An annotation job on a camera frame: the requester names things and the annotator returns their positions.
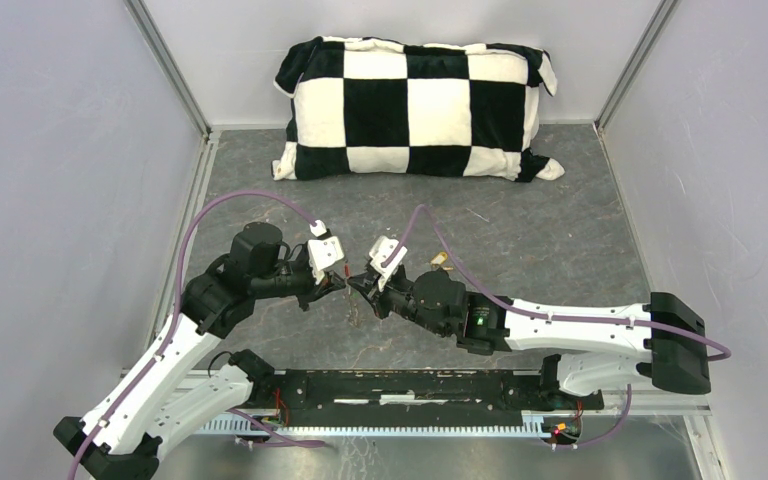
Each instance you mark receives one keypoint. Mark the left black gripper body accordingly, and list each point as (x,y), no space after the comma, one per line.
(296,281)

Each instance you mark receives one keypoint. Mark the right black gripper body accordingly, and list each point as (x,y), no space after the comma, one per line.
(398,297)

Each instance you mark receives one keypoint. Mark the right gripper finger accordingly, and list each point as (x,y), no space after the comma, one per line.
(367,279)
(372,297)

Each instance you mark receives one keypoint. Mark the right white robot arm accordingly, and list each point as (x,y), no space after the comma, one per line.
(661,340)

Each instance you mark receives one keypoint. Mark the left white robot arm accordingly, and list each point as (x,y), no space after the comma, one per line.
(138,424)

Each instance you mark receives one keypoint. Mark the yellow tagged key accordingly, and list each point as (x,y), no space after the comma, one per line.
(440,262)

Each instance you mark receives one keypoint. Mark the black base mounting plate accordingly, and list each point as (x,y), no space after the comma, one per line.
(411,398)

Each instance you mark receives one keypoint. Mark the black and white checkered pillow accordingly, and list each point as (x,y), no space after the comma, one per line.
(370,105)

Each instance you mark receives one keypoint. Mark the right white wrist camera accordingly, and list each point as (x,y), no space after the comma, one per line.
(385,256)

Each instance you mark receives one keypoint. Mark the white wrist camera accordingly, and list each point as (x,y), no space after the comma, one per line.
(324,254)
(385,256)

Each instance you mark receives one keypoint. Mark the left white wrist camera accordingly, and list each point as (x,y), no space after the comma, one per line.
(324,254)

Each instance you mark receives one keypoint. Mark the white slotted cable duct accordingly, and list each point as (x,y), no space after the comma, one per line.
(229,424)

